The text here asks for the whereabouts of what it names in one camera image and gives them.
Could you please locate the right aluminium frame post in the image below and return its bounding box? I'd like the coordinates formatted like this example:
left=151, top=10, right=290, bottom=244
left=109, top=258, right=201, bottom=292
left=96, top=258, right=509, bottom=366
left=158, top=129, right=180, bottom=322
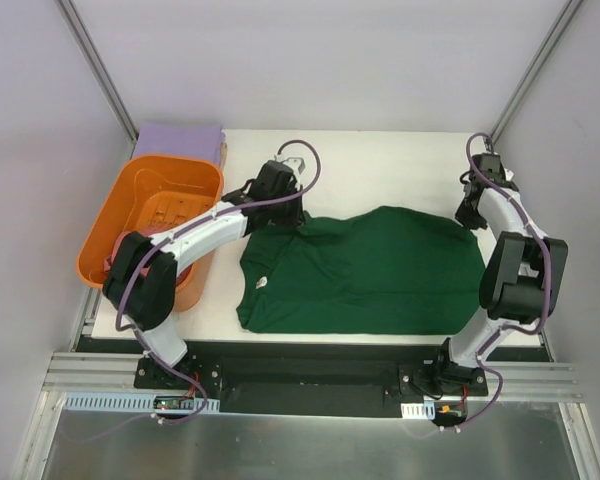
left=483, top=0, right=586, bottom=150

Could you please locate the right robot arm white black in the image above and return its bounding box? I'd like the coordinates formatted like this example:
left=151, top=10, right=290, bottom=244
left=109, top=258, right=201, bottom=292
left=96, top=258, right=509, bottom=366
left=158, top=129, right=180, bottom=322
left=430, top=153, right=568, bottom=395

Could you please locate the aluminium frame post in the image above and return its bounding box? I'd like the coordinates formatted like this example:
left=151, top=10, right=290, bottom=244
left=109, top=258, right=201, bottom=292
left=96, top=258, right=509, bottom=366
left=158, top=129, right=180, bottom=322
left=55, top=0, right=139, bottom=143
left=483, top=0, right=586, bottom=150

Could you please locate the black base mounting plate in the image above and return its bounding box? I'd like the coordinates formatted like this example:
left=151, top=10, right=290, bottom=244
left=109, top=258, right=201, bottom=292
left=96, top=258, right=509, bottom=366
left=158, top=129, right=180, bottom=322
left=77, top=337, right=570, bottom=418

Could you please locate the folded beige t shirt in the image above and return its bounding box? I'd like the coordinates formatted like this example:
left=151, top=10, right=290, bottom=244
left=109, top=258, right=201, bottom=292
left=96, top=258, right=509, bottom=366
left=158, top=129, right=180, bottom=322
left=218, top=142, right=228, bottom=170

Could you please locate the dark green t shirt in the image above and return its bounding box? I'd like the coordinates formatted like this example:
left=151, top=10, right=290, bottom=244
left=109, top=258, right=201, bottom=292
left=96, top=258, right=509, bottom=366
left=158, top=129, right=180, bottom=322
left=236, top=206, right=484, bottom=335

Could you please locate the left aluminium frame post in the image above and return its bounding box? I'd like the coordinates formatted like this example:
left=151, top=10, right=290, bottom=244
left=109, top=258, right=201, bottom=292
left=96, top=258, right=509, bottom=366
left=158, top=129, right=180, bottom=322
left=55, top=0, right=139, bottom=143

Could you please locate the right white cable duct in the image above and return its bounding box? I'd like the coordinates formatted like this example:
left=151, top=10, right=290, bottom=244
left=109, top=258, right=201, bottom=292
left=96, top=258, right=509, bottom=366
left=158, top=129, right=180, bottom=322
left=400, top=402, right=436, bottom=421

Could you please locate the folded purple t shirt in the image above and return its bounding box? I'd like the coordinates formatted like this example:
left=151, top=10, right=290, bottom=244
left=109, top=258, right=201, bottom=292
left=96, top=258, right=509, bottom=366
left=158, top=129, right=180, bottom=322
left=132, top=122, right=225, bottom=167

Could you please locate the pink red t shirt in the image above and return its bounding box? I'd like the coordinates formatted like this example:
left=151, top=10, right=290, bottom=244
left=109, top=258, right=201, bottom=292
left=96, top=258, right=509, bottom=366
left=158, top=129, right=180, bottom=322
left=102, top=230, right=194, bottom=291

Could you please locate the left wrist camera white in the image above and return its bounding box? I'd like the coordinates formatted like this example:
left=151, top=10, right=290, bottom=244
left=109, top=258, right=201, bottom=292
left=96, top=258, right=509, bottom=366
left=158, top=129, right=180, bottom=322
left=274, top=155, right=306, bottom=177

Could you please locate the left white cable duct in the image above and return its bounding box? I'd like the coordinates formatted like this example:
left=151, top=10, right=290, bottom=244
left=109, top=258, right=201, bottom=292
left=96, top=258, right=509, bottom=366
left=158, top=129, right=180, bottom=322
left=64, top=392, right=220, bottom=415

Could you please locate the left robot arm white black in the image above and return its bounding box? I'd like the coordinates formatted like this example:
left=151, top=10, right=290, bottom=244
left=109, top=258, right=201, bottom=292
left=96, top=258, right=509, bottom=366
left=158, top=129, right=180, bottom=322
left=103, top=154, right=305, bottom=389

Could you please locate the orange plastic basket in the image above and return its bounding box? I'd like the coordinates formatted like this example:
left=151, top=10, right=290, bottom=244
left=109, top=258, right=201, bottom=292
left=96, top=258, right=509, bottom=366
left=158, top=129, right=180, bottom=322
left=76, top=154, right=224, bottom=289

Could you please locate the white cable duct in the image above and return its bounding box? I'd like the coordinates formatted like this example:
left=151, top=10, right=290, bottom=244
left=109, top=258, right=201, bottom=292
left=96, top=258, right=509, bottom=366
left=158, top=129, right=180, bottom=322
left=400, top=402, right=436, bottom=421
left=64, top=392, right=220, bottom=415

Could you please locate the aluminium front rail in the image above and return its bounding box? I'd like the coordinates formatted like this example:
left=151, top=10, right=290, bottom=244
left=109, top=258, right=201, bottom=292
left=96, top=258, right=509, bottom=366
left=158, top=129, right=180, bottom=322
left=42, top=352, right=140, bottom=392

